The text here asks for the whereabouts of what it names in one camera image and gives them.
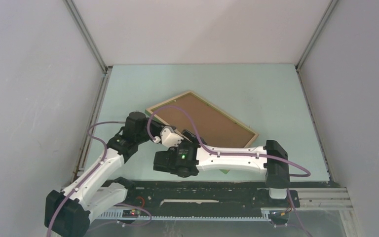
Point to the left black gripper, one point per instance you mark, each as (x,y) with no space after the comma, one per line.
(156,126)

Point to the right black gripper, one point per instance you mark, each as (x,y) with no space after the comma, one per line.
(176,148)

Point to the wooden picture frame green edge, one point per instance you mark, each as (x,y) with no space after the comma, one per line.
(248,134)

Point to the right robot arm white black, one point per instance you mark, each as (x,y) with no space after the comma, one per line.
(270,160)

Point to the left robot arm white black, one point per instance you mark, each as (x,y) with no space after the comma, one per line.
(70,212)

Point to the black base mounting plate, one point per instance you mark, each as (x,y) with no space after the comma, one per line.
(192,200)

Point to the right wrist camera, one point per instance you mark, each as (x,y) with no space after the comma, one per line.
(168,138)

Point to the left aluminium corner post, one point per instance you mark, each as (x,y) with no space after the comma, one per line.
(83,29)

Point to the aluminium corner post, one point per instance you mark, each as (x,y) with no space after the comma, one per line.
(83,29)
(316,34)

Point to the aluminium rail base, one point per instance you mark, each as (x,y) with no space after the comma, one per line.
(326,199)

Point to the right aluminium corner post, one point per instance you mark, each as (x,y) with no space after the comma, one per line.
(316,34)

